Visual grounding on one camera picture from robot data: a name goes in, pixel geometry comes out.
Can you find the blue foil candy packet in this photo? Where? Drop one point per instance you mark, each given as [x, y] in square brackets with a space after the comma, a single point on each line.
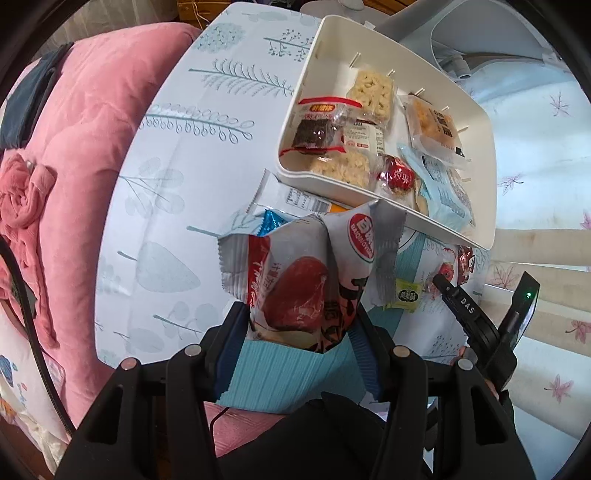
[271, 220]

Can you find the small white red snack packet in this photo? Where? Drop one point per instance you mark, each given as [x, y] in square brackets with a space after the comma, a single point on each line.
[364, 136]

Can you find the grey office chair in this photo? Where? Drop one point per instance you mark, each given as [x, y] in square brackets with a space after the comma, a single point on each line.
[457, 37]

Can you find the rice cracker pack small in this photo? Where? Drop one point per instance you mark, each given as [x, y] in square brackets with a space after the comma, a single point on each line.
[350, 167]

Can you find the large clear blue snack bag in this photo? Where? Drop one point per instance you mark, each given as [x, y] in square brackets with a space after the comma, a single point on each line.
[439, 190]

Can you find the rice cracker pack large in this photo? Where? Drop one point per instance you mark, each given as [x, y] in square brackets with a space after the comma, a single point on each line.
[375, 92]

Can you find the dark seaweed snack pack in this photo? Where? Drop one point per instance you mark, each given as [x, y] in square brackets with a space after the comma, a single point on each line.
[318, 125]

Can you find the patterned tablecloth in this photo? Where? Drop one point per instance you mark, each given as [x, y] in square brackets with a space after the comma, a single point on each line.
[189, 175]

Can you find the floral curtain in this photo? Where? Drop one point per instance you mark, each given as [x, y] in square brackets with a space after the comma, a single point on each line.
[541, 124]

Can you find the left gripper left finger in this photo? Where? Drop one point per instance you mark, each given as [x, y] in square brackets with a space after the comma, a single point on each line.
[197, 374]

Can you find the red date snack bag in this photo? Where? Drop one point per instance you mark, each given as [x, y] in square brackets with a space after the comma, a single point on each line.
[305, 281]

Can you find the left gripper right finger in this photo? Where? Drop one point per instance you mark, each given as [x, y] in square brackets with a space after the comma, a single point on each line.
[395, 375]

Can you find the brown chocolate bar wrapper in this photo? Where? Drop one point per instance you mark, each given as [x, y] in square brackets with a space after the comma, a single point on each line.
[466, 264]

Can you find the orange snack packet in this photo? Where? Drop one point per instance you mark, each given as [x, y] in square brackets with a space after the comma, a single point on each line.
[275, 195]

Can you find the dark blue folded cloth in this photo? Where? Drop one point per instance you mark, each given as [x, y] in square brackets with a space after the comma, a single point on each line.
[26, 103]

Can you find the green pineapple cake packet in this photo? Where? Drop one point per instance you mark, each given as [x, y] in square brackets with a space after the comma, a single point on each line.
[408, 295]

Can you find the red rice snack packet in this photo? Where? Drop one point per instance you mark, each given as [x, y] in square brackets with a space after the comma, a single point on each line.
[397, 176]

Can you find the person right hand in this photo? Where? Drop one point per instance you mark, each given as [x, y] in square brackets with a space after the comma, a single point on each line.
[468, 356]

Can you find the yellow fried cake bag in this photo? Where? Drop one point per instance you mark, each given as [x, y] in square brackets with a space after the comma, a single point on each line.
[433, 132]

